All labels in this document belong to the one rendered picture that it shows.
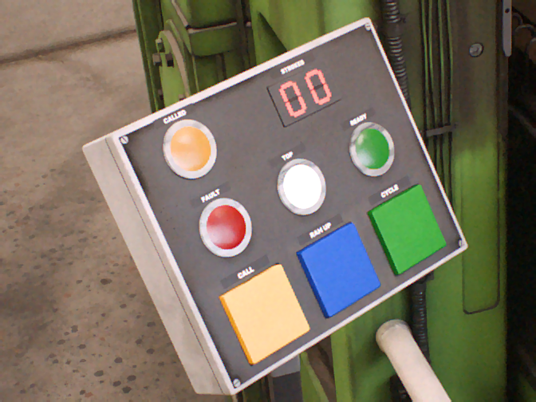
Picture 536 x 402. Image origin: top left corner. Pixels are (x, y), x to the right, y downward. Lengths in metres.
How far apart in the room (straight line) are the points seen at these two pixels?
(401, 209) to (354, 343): 0.50
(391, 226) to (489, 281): 0.53
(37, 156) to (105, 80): 0.51
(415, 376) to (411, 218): 0.42
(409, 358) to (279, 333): 0.52
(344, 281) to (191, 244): 0.18
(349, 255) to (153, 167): 0.23
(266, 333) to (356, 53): 0.32
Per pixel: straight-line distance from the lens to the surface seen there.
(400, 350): 1.73
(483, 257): 1.77
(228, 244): 1.19
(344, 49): 1.30
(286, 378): 1.46
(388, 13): 1.51
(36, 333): 2.96
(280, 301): 1.21
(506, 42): 1.61
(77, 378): 2.79
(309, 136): 1.26
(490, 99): 1.64
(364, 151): 1.29
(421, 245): 1.31
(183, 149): 1.18
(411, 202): 1.31
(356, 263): 1.26
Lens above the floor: 1.74
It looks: 32 degrees down
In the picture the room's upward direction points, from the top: 7 degrees counter-clockwise
